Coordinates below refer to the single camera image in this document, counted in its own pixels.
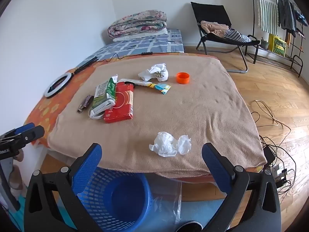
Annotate yellow blue wrapper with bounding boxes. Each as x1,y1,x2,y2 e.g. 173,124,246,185
150,83,171,96

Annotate red tissue pack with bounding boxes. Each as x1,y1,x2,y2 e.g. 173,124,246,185
104,82,134,124

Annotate green striped hanging rug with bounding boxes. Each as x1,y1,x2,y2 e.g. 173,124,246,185
255,0,279,33

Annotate blue floor mat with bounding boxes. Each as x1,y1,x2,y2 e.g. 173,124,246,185
150,198,227,232

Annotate folded floral quilt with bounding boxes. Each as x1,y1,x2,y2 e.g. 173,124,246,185
107,10,167,39

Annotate beige floor cable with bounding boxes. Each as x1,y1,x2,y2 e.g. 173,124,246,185
251,100,280,126

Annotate black power adapter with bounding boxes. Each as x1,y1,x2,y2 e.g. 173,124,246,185
263,146,276,166

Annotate dark hanging garment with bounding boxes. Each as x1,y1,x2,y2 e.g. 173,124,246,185
293,7,309,38

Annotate white ring light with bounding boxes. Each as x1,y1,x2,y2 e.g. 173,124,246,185
44,72,74,99

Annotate pink cloth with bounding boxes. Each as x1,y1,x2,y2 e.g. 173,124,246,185
200,20,230,38

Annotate orange patterned tablecloth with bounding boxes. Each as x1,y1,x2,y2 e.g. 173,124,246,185
23,51,265,183

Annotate crumpled white wrapper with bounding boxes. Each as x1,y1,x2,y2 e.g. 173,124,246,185
138,63,169,83

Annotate black folding chair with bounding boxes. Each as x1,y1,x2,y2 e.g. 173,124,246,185
191,2,261,73

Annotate dark hanging jacket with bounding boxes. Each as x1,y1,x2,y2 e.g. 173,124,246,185
278,0,297,37

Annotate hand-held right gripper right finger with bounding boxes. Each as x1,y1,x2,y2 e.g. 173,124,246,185
201,142,282,232

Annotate folded white blanket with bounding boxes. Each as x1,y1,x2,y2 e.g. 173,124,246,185
112,28,169,42

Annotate black clothes rack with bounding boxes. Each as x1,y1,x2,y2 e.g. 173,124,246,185
250,0,309,78

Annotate beige blanket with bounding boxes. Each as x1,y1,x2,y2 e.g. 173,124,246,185
48,53,268,178

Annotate blue plaid mattress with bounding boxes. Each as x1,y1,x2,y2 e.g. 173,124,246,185
77,28,185,66

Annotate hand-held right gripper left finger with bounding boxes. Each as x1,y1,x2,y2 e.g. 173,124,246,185
24,143,103,232

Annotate blue plastic basket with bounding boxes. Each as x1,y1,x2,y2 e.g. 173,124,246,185
72,167,152,232

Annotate black ring light stand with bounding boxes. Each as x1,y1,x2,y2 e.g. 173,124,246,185
74,56,99,74

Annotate black floor cables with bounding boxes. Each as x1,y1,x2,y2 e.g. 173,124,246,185
251,111,297,194

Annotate white tissue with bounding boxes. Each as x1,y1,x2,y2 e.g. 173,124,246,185
177,135,192,154
149,132,179,157

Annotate brown candy bar wrapper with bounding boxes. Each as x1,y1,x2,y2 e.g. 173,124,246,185
77,95,94,113

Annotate yellow box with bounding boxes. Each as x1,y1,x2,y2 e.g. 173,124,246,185
268,34,288,57

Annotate green tissue pack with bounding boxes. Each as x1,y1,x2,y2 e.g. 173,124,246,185
93,74,119,109

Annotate striped cloth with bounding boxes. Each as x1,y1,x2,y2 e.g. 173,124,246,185
223,29,253,44

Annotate long white wrapper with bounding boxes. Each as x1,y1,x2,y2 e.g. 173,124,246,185
118,78,155,89

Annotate person's left hand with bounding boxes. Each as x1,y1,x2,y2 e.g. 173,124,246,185
8,148,25,190

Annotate power strip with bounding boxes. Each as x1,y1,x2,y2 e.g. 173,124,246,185
273,164,288,186

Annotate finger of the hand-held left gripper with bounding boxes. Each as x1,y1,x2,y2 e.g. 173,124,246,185
10,123,36,136
0,125,45,151

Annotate white power bank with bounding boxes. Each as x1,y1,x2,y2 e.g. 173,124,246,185
88,98,116,120

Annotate orange bottle cap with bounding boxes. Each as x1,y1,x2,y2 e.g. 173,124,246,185
176,72,191,85

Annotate black shoe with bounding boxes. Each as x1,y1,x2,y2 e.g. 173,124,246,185
174,221,204,232

